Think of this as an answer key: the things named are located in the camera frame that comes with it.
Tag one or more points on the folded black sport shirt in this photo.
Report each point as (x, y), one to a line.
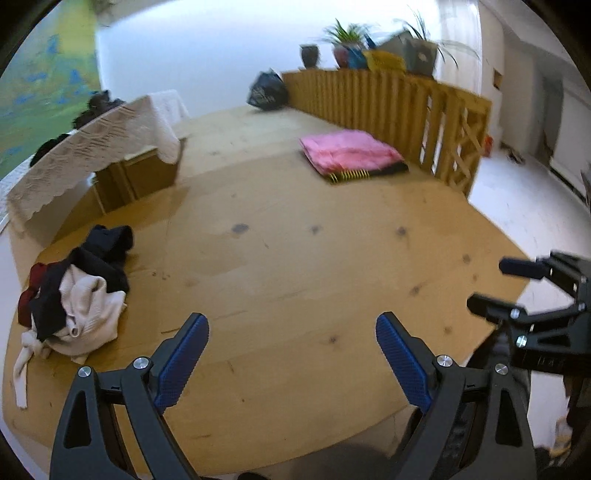
(355, 175)

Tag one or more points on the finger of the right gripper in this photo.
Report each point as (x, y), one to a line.
(564, 327)
(540, 272)

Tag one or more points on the pink t-shirt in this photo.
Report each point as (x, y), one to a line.
(348, 151)

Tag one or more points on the black sports drawstring bag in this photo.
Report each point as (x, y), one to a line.
(268, 92)

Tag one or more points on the yellow plastic basket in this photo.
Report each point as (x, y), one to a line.
(383, 61)

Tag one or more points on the landscape painting scroll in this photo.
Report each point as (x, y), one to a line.
(48, 82)

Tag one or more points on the dark navy garment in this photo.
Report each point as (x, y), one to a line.
(103, 253)

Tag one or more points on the potted green plant red pot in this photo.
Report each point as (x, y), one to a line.
(344, 38)

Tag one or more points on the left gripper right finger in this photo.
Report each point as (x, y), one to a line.
(446, 393)

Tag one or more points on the wooden low table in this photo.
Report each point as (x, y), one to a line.
(133, 178)

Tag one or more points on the wooden slat fence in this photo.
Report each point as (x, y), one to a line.
(436, 126)

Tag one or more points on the cream knit sweater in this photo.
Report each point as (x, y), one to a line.
(91, 320)

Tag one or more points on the blue bag on fence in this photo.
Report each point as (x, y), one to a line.
(358, 53)

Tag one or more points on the red box on floor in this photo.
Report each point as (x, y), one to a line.
(488, 146)

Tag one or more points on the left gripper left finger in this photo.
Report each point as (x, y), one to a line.
(88, 443)

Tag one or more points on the potted spider plant grey pot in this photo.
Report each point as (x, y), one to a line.
(419, 51)

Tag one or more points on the dark red garment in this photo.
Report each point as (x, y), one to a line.
(36, 274)

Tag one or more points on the dark ceramic vase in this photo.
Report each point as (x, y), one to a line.
(310, 54)

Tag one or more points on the dark teapot set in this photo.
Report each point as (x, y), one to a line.
(98, 104)

